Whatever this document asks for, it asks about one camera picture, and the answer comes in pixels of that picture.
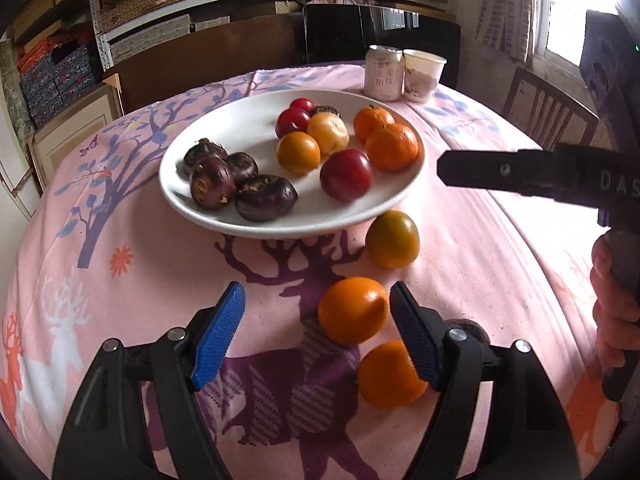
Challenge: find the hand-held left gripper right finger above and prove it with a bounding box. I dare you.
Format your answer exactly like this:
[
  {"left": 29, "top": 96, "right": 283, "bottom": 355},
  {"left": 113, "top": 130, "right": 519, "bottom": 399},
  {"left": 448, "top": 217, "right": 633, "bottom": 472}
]
[{"left": 390, "top": 281, "right": 583, "bottom": 480}]

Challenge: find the stack of blue patterned boxes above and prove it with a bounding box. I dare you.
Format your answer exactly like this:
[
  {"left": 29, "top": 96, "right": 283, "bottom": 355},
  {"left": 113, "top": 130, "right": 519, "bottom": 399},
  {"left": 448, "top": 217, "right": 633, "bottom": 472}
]
[{"left": 17, "top": 35, "right": 101, "bottom": 126}]

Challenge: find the stack of yellow boxes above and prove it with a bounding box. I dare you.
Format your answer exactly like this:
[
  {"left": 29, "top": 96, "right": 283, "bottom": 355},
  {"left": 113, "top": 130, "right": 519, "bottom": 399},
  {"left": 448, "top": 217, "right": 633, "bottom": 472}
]
[{"left": 10, "top": 0, "right": 86, "bottom": 43}]

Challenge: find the wooden picture frame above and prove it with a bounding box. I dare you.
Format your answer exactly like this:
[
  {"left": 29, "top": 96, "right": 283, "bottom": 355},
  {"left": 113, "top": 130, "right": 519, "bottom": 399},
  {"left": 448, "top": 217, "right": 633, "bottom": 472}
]
[{"left": 27, "top": 74, "right": 123, "bottom": 186}]

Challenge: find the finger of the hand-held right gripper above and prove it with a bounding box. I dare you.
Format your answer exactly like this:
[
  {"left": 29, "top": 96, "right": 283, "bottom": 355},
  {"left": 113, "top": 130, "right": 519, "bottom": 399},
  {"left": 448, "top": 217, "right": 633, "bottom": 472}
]
[{"left": 437, "top": 149, "right": 558, "bottom": 201}]

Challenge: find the pink deer print tablecloth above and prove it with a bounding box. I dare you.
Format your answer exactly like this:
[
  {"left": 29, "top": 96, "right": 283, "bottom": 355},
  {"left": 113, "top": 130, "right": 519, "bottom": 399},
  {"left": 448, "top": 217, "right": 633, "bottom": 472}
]
[{"left": 0, "top": 60, "right": 631, "bottom": 480}]

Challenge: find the person's right hand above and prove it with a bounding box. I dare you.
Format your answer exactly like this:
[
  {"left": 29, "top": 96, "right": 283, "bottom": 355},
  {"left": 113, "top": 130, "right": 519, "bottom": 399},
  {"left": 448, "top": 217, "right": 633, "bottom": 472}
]
[{"left": 590, "top": 235, "right": 640, "bottom": 373}]

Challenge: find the smooth orange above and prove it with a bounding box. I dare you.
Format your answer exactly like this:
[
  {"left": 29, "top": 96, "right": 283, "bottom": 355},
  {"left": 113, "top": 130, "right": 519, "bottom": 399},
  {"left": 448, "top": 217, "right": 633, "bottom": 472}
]
[
  {"left": 356, "top": 340, "right": 430, "bottom": 409},
  {"left": 276, "top": 131, "right": 322, "bottom": 176},
  {"left": 317, "top": 276, "right": 390, "bottom": 346}
]

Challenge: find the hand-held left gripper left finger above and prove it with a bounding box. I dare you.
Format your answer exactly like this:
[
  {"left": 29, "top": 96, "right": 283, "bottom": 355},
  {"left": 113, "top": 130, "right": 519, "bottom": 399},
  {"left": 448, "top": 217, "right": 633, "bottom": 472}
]
[{"left": 52, "top": 281, "right": 246, "bottom": 480}]

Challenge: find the bumpy tangerine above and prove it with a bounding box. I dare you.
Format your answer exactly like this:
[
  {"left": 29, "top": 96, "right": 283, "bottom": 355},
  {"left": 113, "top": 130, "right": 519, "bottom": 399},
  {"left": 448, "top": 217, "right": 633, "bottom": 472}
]
[
  {"left": 365, "top": 123, "right": 419, "bottom": 172},
  {"left": 353, "top": 105, "right": 396, "bottom": 143}
]

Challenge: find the bright window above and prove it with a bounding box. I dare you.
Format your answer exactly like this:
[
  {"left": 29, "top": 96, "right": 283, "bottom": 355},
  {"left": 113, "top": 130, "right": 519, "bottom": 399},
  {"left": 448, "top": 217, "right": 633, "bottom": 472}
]
[{"left": 535, "top": 0, "right": 626, "bottom": 71}]

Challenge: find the pale drink can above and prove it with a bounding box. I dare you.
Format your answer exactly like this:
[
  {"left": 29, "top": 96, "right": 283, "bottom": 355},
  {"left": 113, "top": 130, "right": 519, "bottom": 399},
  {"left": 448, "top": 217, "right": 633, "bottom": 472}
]
[{"left": 364, "top": 45, "right": 405, "bottom": 101}]

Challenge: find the patterned curtain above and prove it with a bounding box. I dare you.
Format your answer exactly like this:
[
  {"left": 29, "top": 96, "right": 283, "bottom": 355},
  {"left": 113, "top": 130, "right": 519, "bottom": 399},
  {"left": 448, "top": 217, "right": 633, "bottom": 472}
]
[{"left": 475, "top": 0, "right": 546, "bottom": 61}]

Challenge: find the white round plate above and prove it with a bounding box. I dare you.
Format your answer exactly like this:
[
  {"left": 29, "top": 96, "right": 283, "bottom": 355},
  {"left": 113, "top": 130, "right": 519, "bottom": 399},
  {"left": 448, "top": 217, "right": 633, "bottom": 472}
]
[{"left": 159, "top": 89, "right": 426, "bottom": 240}]

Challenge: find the brown wooden chair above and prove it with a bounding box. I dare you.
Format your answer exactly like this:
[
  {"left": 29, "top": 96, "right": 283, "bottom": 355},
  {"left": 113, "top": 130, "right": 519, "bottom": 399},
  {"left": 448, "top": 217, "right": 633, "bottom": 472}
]
[{"left": 502, "top": 67, "right": 601, "bottom": 151}]

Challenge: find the white paper cup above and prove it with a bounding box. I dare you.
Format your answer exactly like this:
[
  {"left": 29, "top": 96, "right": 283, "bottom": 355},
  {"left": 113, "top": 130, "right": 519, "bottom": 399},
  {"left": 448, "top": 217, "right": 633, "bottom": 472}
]
[{"left": 402, "top": 49, "right": 447, "bottom": 104}]

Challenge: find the white metal shelf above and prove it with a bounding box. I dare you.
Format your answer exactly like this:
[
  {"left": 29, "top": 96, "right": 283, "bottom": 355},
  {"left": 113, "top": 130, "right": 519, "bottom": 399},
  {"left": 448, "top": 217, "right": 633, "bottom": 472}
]
[{"left": 87, "top": 0, "right": 451, "bottom": 68}]

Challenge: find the brown wooden board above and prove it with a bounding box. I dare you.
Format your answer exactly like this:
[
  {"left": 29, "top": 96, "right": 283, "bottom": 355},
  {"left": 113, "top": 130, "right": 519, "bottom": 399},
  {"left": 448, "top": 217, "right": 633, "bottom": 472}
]
[{"left": 102, "top": 15, "right": 306, "bottom": 111}]

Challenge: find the greenish orange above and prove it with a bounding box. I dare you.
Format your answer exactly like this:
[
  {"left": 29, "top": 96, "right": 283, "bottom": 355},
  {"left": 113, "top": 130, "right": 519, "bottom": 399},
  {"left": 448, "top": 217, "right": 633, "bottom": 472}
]
[{"left": 365, "top": 210, "right": 421, "bottom": 268}]

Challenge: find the yellow plum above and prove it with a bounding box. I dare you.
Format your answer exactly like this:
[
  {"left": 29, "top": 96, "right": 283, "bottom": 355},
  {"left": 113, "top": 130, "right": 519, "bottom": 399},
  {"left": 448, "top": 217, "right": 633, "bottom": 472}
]
[{"left": 306, "top": 112, "right": 350, "bottom": 155}]

